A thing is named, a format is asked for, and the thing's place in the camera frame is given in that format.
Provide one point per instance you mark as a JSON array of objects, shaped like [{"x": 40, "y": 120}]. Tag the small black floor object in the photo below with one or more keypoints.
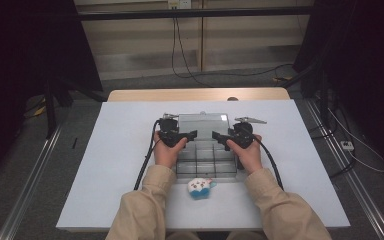
[{"x": 75, "y": 143}]

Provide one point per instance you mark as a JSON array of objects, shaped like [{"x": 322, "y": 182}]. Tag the black metal stand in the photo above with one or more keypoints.
[{"x": 50, "y": 113}]

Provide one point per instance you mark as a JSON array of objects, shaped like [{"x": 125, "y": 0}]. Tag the white and blue plush toy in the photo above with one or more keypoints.
[{"x": 198, "y": 188}]

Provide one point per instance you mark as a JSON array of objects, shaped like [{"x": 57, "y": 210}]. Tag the person's right hand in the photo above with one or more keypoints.
[{"x": 251, "y": 158}]

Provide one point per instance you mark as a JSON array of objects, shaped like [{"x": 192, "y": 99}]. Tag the white wall outlet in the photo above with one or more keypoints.
[{"x": 179, "y": 4}]

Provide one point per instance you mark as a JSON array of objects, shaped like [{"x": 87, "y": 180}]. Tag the black horizontal bar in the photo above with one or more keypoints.
[{"x": 196, "y": 13}]

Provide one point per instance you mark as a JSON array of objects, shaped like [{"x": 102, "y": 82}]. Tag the person's leg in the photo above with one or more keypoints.
[
  {"x": 245, "y": 236},
  {"x": 183, "y": 236}
]

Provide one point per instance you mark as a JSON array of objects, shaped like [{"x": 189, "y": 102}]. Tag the person's left hand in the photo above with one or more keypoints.
[{"x": 166, "y": 156}]

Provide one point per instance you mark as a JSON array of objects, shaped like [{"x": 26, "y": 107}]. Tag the aluminium floor rail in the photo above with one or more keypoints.
[
  {"x": 26, "y": 190},
  {"x": 353, "y": 173}
]

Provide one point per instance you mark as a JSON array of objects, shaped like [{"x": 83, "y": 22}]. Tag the person's right leg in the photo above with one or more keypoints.
[{"x": 245, "y": 236}]

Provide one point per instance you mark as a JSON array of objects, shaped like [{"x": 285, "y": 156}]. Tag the clear plastic compartment box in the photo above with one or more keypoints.
[{"x": 206, "y": 160}]

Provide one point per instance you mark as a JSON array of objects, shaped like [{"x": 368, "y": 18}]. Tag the yellow tape strip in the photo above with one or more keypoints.
[
  {"x": 282, "y": 79},
  {"x": 39, "y": 110}
]

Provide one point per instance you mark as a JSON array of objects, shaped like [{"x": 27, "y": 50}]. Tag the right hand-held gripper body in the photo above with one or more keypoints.
[{"x": 241, "y": 133}]

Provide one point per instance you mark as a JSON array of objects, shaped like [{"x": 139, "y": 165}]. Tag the white power strip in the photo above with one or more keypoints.
[{"x": 347, "y": 145}]

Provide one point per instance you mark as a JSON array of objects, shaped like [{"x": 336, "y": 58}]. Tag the white table board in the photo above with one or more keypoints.
[{"x": 113, "y": 150}]

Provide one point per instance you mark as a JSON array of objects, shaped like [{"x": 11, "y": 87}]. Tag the black curtain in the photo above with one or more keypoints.
[
  {"x": 366, "y": 66},
  {"x": 20, "y": 66}
]

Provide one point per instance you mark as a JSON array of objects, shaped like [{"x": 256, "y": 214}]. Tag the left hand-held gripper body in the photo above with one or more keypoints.
[{"x": 168, "y": 131}]

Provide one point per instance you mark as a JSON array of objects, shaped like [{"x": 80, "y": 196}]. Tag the person's left leg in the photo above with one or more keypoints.
[{"x": 183, "y": 236}]

